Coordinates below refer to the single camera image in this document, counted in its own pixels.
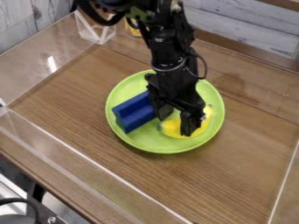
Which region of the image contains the yellow toy banana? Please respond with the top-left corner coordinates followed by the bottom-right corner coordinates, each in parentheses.
top-left (157, 104), bottom-right (214, 139)

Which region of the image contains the blue foam block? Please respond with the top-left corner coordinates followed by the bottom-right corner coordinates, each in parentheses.
top-left (112, 91), bottom-right (156, 133)

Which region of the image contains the clear acrylic tray wall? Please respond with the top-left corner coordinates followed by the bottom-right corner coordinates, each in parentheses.
top-left (0, 99), bottom-right (192, 224)

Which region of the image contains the black metal table bracket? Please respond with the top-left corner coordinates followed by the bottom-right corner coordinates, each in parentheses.
top-left (28, 182), bottom-right (68, 224)

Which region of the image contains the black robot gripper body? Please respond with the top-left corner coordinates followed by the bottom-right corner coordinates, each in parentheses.
top-left (144, 65), bottom-right (205, 112)

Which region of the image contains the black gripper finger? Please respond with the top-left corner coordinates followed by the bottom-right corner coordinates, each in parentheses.
top-left (149, 94), bottom-right (173, 121)
top-left (180, 110), bottom-right (205, 137)

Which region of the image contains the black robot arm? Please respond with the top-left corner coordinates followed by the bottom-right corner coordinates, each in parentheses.
top-left (75, 0), bottom-right (205, 137)

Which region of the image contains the green round plate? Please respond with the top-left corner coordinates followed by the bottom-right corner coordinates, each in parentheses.
top-left (105, 70), bottom-right (226, 154)

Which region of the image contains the black cable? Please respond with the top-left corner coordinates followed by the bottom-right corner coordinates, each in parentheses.
top-left (0, 197), bottom-right (43, 224)

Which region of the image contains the clear acrylic corner bracket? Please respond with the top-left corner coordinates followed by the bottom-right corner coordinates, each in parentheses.
top-left (75, 10), bottom-right (117, 46)

